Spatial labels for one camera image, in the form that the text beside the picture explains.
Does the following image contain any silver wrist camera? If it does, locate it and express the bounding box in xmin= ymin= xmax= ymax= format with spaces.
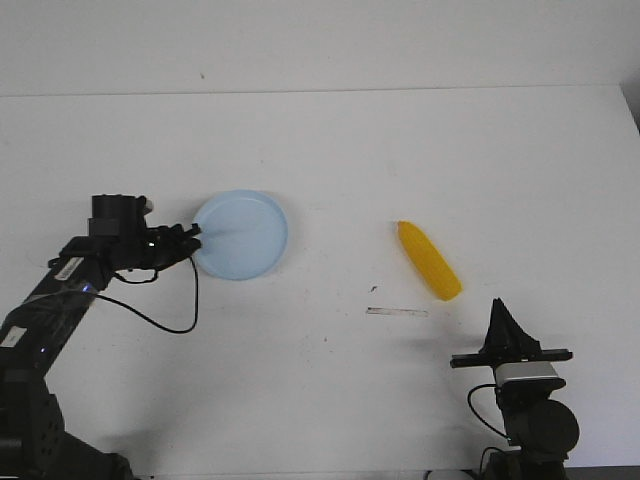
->
xmin=494 ymin=361 xmax=566 ymax=391

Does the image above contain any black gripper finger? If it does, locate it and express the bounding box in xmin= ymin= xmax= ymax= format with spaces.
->
xmin=170 ymin=223 xmax=202 ymax=261
xmin=480 ymin=298 xmax=542 ymax=353

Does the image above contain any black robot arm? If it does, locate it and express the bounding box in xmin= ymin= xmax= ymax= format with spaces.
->
xmin=450 ymin=298 xmax=580 ymax=479
xmin=1 ymin=195 xmax=201 ymax=479

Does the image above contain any yellow corn cob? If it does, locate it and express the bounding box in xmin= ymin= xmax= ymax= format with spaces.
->
xmin=396 ymin=220 xmax=463 ymax=301

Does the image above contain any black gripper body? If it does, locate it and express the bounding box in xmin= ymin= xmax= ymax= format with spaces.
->
xmin=449 ymin=349 xmax=573 ymax=369
xmin=88 ymin=194 xmax=175 ymax=271

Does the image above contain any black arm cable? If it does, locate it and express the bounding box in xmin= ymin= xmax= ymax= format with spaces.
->
xmin=467 ymin=383 xmax=509 ymax=440
xmin=94 ymin=255 xmax=200 ymax=335

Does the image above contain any light blue round plate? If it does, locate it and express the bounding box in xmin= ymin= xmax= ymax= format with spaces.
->
xmin=194 ymin=190 xmax=289 ymax=281

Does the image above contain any clear tape strip on table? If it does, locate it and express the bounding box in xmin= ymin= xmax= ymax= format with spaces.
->
xmin=366 ymin=307 xmax=429 ymax=318

